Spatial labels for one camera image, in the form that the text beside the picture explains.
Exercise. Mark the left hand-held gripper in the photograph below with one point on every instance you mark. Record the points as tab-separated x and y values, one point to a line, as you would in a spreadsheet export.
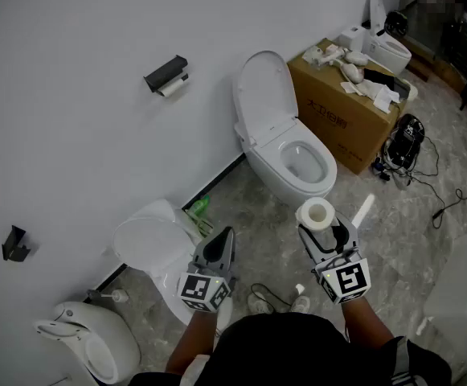
201	290

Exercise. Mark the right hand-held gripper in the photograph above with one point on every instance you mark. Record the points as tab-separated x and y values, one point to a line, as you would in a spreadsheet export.
347	280

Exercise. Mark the white toilet paper roll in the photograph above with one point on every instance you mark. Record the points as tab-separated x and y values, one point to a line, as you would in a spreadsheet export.
307	219

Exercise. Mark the person's left forearm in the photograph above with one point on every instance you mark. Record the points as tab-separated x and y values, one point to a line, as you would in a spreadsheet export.
189	344

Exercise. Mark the person's right forearm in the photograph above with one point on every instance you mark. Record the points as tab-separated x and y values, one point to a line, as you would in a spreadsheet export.
361	320

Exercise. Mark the green bottle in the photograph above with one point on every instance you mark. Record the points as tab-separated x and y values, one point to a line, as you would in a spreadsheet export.
199	205

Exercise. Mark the person's left shoe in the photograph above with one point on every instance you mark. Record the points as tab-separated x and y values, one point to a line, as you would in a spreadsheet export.
259	303

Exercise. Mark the person's shoe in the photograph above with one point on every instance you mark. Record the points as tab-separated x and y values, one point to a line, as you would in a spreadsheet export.
300	304
259	303

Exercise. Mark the person's right shoe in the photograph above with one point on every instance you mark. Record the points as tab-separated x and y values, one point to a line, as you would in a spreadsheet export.
300	304

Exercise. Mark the person's black clothed torso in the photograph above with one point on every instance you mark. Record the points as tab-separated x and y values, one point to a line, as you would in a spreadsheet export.
281	352

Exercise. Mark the black electronic device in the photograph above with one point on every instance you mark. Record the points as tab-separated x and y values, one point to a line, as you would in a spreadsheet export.
406	143

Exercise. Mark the brown cardboard box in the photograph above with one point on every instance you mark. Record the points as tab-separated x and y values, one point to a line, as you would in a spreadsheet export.
329	107

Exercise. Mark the white urinal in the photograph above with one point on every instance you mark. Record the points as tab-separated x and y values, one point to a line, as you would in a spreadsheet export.
108	336

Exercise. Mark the white paper sheet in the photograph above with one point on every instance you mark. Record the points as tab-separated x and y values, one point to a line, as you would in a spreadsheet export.
385	99
357	89

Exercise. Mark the white oval plastic part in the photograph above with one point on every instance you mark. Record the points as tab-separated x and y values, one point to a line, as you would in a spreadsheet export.
357	58
353	74

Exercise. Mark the black flat item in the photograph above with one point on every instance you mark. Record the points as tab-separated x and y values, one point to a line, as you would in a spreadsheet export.
379	78

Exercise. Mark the crumpled white packaging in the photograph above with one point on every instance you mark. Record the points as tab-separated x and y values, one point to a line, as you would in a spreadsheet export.
317	54

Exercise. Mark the black paper holder with shelf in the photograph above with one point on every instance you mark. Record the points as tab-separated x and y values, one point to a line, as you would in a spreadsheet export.
165	71

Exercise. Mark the white square cistern box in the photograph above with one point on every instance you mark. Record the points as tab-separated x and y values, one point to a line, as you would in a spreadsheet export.
353	38

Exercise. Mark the small black wall holder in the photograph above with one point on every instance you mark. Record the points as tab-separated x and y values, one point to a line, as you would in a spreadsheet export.
14	245

